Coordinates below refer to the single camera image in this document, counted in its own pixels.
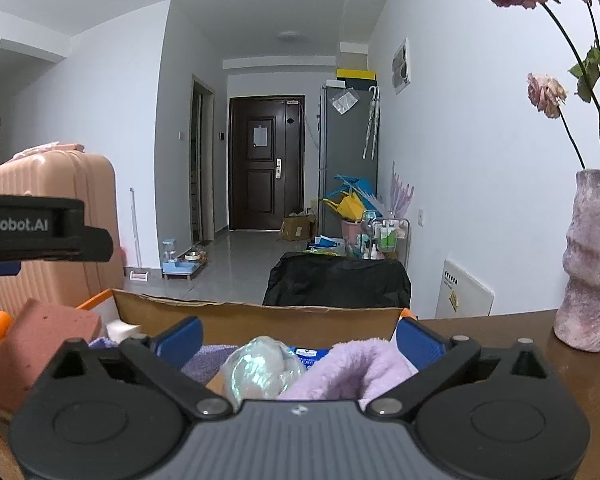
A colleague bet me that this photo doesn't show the lilac drawstring pouch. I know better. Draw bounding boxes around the lilac drawstring pouch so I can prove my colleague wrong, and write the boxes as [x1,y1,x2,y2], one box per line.
[86,336,240,386]

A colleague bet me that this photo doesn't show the white wedge sponge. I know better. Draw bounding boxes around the white wedge sponge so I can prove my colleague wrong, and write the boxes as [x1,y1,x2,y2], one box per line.
[105,320,142,344]

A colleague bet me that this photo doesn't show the lavender towel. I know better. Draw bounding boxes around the lavender towel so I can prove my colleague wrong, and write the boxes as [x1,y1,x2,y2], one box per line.
[277,338,418,410]

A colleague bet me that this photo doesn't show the pink layered sponge block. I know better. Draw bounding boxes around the pink layered sponge block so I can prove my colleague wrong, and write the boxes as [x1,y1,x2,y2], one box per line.
[0,299,102,419]

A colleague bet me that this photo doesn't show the pale green plastic bag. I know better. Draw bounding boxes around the pale green plastic bag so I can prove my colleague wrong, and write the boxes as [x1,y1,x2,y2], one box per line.
[220,336,306,410]

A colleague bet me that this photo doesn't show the blue white small box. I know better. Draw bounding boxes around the blue white small box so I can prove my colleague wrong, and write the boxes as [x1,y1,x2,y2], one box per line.
[289,347,329,370]

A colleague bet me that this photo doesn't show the red cardboard box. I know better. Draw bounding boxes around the red cardboard box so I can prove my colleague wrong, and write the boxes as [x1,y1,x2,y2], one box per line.
[0,289,405,479]

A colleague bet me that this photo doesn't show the pink ribbed suitcase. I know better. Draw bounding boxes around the pink ribbed suitcase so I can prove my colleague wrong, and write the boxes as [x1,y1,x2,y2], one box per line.
[0,144,123,315]

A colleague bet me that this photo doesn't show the pet feeder stand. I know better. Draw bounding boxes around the pet feeder stand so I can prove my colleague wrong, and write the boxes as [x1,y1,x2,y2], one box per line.
[161,238,208,281]

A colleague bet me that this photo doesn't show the black chair back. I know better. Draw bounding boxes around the black chair back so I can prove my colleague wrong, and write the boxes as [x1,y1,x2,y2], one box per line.
[263,252,412,309]

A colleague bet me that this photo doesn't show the cardboard box on floor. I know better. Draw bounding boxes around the cardboard box on floor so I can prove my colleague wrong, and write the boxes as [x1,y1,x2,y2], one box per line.
[279,214,316,242]

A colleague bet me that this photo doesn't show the pink textured vase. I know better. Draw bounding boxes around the pink textured vase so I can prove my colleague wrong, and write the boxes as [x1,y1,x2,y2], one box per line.
[554,169,600,353]

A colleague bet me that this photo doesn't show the dark brown entrance door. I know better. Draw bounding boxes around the dark brown entrance door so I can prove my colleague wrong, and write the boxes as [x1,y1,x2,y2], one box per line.
[228,96,304,231]

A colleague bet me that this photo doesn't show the grey refrigerator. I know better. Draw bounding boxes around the grey refrigerator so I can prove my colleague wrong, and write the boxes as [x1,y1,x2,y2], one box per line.
[317,78,378,237]

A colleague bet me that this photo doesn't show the yellow box on refrigerator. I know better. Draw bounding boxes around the yellow box on refrigerator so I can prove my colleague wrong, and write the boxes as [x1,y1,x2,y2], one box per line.
[336,68,377,81]

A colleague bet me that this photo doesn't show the white panel against wall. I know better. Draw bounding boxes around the white panel against wall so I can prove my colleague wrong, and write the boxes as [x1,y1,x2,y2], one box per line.
[436,260,494,318]

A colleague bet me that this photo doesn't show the wire trolley with bottles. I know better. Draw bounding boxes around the wire trolley with bottles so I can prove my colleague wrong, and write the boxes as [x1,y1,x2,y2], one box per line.
[358,218,411,266]

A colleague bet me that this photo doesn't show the wall electrical panel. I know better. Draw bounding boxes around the wall electrical panel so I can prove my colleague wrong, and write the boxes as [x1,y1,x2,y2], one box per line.
[391,38,412,94]

